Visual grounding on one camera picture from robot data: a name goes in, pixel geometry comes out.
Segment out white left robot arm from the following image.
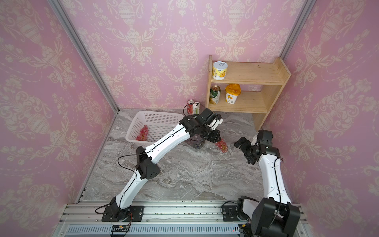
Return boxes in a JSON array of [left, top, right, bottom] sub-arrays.
[[103, 108, 223, 221]]

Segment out white perforated plastic basket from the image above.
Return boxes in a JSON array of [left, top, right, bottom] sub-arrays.
[[125, 111, 184, 147]]

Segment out green white carton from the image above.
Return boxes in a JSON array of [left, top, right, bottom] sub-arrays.
[[192, 102, 200, 115]]

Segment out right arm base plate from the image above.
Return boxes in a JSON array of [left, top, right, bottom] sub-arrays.
[[221, 204, 246, 222]]

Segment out green drink can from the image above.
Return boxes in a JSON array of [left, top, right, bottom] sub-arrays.
[[209, 86, 221, 105]]

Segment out yellow can white lid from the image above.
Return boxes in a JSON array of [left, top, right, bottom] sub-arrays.
[[212, 61, 228, 81]]

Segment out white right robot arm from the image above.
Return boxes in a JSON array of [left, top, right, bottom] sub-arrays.
[[234, 137, 301, 237]]

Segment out aluminium rail frame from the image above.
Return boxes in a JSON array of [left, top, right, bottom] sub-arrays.
[[53, 201, 311, 237]]

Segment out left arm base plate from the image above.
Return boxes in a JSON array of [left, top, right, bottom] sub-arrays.
[[101, 206, 144, 223]]

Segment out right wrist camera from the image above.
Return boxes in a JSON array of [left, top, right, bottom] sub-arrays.
[[251, 129, 273, 146]]

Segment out red soda can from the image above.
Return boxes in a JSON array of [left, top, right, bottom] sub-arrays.
[[186, 99, 194, 115]]

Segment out light red grape bunch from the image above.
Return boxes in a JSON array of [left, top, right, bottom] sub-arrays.
[[136, 125, 149, 141], [215, 139, 229, 153]]

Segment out yellow lidded cup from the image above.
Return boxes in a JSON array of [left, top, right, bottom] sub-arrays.
[[225, 84, 241, 105]]

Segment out wooden shelf unit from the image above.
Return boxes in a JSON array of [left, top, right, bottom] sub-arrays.
[[205, 55, 291, 131]]

